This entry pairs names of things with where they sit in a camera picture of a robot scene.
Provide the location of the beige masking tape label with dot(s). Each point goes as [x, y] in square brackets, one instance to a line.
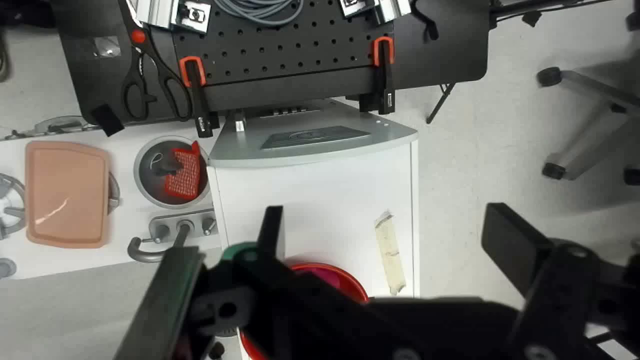
[390, 252]

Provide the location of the grey cabinet sign plate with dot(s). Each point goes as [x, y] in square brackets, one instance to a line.
[313, 136]

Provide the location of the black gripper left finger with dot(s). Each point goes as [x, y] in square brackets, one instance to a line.
[272, 233]

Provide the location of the black scissors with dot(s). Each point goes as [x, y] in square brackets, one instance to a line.
[143, 61]

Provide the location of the white toy kitchen counter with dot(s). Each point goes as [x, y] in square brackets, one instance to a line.
[66, 260]

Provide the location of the black perforated breadboard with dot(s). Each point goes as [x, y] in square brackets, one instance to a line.
[287, 52]

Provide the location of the small black foam block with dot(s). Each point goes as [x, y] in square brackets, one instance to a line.
[107, 121]

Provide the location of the magenta plush toy green leaves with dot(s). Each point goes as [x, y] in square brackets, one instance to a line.
[235, 255]

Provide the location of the white toy cabinet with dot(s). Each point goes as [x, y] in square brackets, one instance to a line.
[321, 192]

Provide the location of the silver square bracket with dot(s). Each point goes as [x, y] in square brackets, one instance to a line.
[352, 6]
[195, 17]

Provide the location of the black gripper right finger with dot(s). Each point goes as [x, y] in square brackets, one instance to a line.
[513, 233]

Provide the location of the small dark grey toy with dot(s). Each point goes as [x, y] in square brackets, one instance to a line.
[162, 167]

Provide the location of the grey toy faucet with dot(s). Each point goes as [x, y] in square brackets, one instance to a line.
[180, 226]

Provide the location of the red plastic bowl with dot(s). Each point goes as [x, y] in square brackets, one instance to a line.
[333, 276]

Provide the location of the pink plastic tray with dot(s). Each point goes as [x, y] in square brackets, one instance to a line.
[66, 192]

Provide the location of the silver aluminium extrusion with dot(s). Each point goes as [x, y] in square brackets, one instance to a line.
[151, 12]
[392, 9]

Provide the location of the small silver metal piece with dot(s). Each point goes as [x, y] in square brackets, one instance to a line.
[107, 45]

